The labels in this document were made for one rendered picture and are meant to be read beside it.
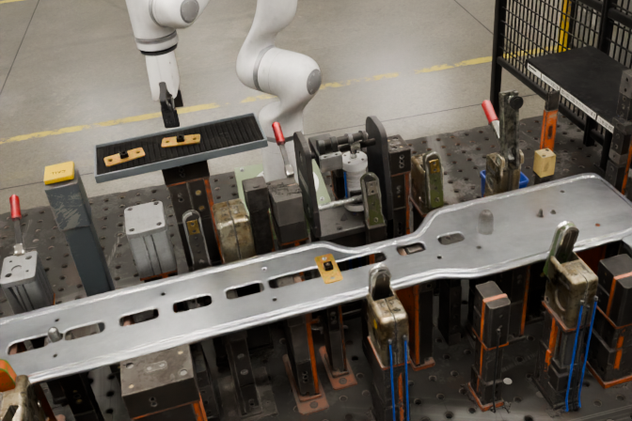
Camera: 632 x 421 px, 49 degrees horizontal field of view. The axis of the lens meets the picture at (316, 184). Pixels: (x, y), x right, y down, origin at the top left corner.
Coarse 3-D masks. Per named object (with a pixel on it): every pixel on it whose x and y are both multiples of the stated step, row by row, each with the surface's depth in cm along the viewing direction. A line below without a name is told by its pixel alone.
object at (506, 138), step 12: (504, 96) 147; (516, 96) 145; (504, 108) 148; (516, 108) 146; (504, 120) 150; (516, 120) 150; (504, 132) 151; (516, 132) 151; (504, 144) 152; (516, 144) 153; (504, 156) 153; (516, 156) 154; (504, 168) 154
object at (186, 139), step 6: (168, 138) 155; (174, 138) 155; (180, 138) 153; (186, 138) 155; (192, 138) 154; (198, 138) 154; (162, 144) 154; (168, 144) 153; (174, 144) 153; (180, 144) 153; (186, 144) 153; (192, 144) 153
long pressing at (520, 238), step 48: (528, 192) 154; (576, 192) 153; (432, 240) 143; (480, 240) 142; (528, 240) 141; (144, 288) 139; (192, 288) 138; (288, 288) 135; (336, 288) 134; (0, 336) 131; (48, 336) 130; (96, 336) 129; (144, 336) 128; (192, 336) 127
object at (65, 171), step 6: (72, 162) 151; (48, 168) 150; (54, 168) 149; (60, 168) 149; (66, 168) 149; (72, 168) 149; (48, 174) 148; (54, 174) 148; (60, 174) 147; (66, 174) 147; (72, 174) 147; (48, 180) 146; (54, 180) 146; (60, 180) 147
